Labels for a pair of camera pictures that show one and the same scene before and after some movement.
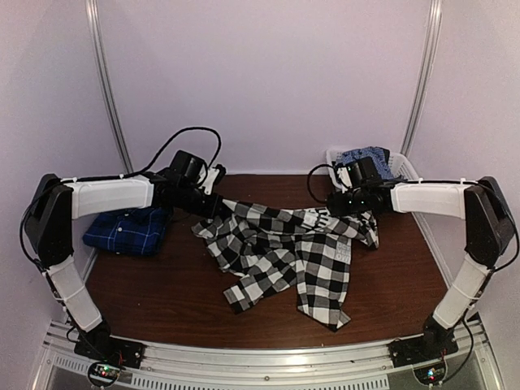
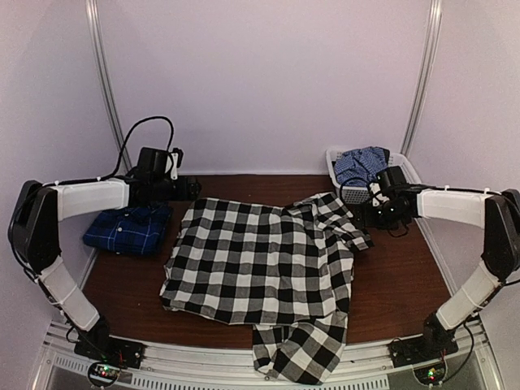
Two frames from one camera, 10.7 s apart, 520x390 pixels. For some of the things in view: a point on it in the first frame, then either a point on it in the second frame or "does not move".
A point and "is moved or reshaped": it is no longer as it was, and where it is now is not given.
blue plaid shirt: [136, 231] does not move
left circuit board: [104, 374] does not move
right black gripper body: [358, 205] -> [383, 218]
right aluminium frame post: [435, 12] does not move
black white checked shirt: [305, 249] is moved or reshaped
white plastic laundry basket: [402, 166] does not move
